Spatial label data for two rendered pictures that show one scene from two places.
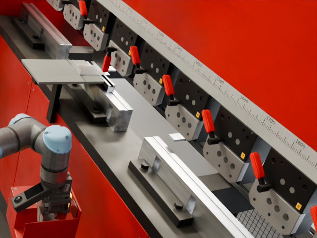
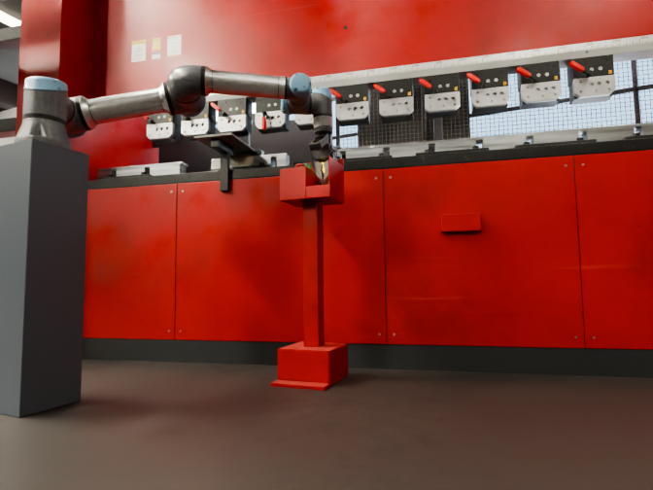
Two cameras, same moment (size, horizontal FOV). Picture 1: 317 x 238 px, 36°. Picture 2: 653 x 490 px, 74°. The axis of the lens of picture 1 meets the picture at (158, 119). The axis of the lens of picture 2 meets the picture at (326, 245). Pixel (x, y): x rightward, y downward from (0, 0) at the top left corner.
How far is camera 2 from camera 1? 1.85 m
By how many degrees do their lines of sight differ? 47
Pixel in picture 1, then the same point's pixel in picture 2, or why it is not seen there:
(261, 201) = (434, 104)
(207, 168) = not seen: hidden behind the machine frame
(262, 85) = (400, 54)
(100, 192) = not seen: hidden behind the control
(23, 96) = (164, 209)
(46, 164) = (326, 109)
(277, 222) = (450, 105)
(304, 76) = (423, 35)
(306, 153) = (444, 63)
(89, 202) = not seen: hidden behind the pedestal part
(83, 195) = (296, 210)
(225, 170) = (402, 109)
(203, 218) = (400, 152)
